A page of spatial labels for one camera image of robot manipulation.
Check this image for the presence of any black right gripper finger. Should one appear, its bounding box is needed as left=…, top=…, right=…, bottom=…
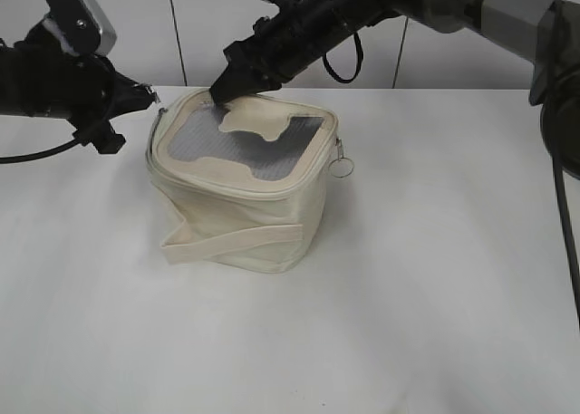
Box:
left=209, top=64, right=279, bottom=102

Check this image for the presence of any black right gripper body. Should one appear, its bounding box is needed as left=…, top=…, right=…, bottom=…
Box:
left=222, top=0, right=358, bottom=91

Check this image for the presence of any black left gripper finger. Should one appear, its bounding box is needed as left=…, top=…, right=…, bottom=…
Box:
left=111, top=72, right=160, bottom=115

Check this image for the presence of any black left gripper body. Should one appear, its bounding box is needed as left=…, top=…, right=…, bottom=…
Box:
left=13, top=28, right=125, bottom=154

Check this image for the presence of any cream canvas zipper bag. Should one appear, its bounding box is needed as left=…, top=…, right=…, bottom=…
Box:
left=146, top=90, right=339, bottom=274

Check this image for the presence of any metal ring zipper pull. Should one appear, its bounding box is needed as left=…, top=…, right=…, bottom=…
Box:
left=329, top=138, right=354, bottom=178

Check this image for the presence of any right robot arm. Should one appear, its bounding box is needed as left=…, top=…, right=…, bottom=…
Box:
left=209, top=0, right=579, bottom=105

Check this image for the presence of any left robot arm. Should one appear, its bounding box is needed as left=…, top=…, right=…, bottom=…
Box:
left=1, top=24, right=159, bottom=164

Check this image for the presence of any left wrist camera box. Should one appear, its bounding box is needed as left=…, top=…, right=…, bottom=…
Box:
left=41, top=0, right=117, bottom=57

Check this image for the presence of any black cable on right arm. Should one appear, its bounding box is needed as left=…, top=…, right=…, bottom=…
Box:
left=322, top=32, right=365, bottom=82

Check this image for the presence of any black cable at right edge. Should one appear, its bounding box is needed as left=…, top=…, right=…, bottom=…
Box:
left=550, top=155, right=580, bottom=342

